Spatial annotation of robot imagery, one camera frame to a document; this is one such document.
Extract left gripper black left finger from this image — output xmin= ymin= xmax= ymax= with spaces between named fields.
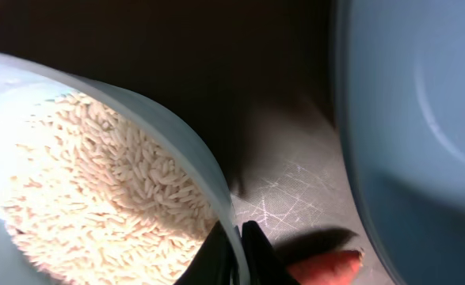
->
xmin=175 ymin=222 xmax=233 ymax=285

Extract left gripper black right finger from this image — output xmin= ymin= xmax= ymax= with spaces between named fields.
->
xmin=242 ymin=221 xmax=299 ymax=285

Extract orange carrot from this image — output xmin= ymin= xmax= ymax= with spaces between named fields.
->
xmin=287 ymin=249 xmax=364 ymax=285

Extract light blue bowl with rice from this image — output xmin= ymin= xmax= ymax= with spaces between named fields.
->
xmin=0 ymin=53 xmax=251 ymax=284

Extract large blue plate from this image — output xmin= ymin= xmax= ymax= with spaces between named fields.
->
xmin=334 ymin=0 xmax=465 ymax=284

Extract white rice grains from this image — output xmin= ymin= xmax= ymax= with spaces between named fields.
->
xmin=0 ymin=92 xmax=217 ymax=284

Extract dark brown serving tray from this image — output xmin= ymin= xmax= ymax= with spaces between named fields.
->
xmin=0 ymin=0 xmax=391 ymax=284

